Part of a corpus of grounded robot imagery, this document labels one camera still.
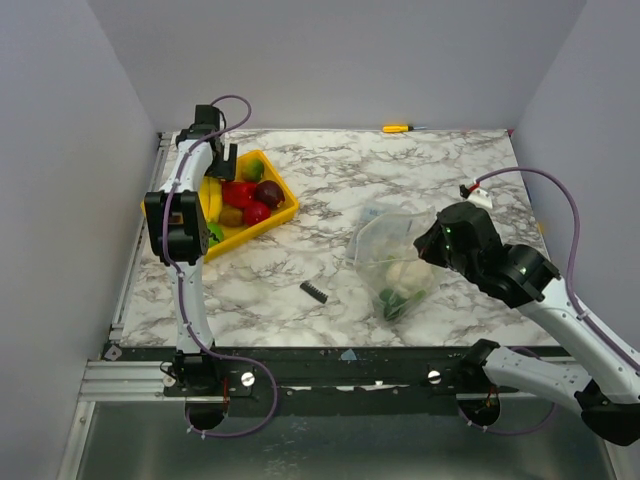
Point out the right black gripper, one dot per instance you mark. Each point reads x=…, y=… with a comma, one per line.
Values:
x=430, y=245

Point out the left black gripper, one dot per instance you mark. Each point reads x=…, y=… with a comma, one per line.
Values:
x=225, y=169

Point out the yellow banana bunch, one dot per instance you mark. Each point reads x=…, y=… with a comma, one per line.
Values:
x=210, y=194

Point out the red bell pepper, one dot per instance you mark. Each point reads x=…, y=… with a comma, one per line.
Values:
x=238, y=194

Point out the white cauliflower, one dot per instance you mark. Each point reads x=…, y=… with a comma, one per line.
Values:
x=407, y=278

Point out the clear zip top bag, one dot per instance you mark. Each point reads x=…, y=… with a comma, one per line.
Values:
x=389, y=238

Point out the green bell pepper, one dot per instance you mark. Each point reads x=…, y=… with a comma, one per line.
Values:
x=394, y=306

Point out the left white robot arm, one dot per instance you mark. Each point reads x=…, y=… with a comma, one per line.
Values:
x=192, y=367

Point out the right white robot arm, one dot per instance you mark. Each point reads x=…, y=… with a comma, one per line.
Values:
x=603, y=390

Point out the green yellow mango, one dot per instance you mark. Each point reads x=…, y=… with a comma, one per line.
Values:
x=253, y=170

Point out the brown kiwi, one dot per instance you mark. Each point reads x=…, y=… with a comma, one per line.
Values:
x=231, y=217

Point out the dark purple plum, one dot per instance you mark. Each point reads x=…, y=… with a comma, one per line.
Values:
x=269, y=193

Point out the red apple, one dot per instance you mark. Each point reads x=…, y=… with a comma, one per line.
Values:
x=256, y=212

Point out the green ball black squiggle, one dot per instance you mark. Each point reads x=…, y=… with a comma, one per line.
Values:
x=216, y=234

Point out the yellow plastic tray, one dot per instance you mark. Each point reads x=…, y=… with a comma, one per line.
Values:
x=280, y=210

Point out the yellow screwdriver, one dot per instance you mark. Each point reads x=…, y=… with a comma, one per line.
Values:
x=398, y=129

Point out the black comb-like part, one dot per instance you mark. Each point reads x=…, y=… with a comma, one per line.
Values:
x=314, y=292

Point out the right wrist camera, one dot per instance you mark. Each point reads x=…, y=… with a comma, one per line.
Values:
x=476, y=195

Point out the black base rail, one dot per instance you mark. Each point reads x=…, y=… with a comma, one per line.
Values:
x=310, y=381

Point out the aluminium extrusion frame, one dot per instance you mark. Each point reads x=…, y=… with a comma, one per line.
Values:
x=110, y=379

